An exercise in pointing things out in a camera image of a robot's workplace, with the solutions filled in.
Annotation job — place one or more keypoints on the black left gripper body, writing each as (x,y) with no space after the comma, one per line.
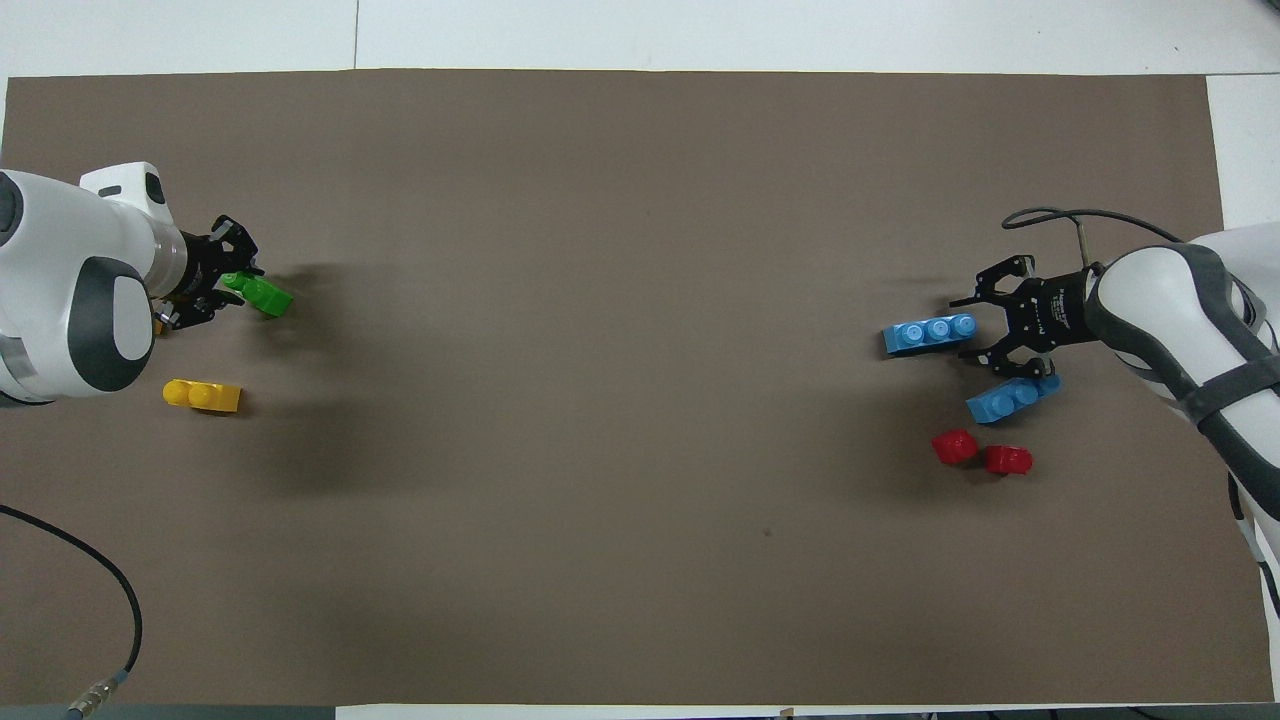
(205,268)

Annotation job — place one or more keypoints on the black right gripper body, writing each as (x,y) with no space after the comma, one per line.
(1048,312)

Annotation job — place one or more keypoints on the green toy block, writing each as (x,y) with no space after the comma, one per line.
(265,295)

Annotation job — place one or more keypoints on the blue toy block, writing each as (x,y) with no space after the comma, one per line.
(1005,402)
(930,333)

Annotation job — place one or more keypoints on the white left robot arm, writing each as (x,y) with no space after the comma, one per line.
(70,290)

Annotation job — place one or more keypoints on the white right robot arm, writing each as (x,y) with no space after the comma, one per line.
(1190,310)

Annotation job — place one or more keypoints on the red toy block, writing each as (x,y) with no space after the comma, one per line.
(953,446)
(1008,459)

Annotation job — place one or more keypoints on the brown table mat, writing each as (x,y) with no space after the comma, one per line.
(640,450)

